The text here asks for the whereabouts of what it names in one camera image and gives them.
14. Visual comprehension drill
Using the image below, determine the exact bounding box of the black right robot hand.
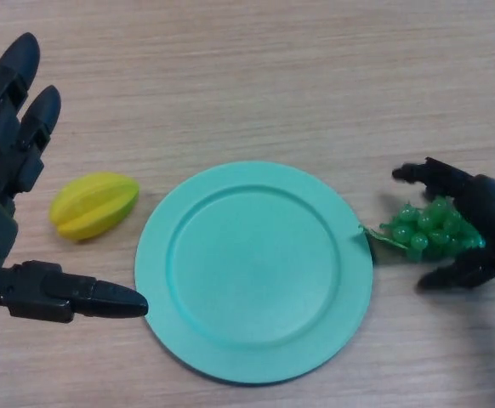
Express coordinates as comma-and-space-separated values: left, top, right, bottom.
391, 156, 495, 292

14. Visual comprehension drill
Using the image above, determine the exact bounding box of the green plastic grape bunch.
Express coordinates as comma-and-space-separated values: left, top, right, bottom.
355, 195, 486, 263

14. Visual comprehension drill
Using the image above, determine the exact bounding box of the turquoise round plastic plate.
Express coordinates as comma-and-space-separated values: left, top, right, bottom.
134, 160, 375, 375

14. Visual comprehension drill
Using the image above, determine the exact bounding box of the yellow plastic starfruit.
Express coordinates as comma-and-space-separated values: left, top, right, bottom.
49, 171, 141, 242

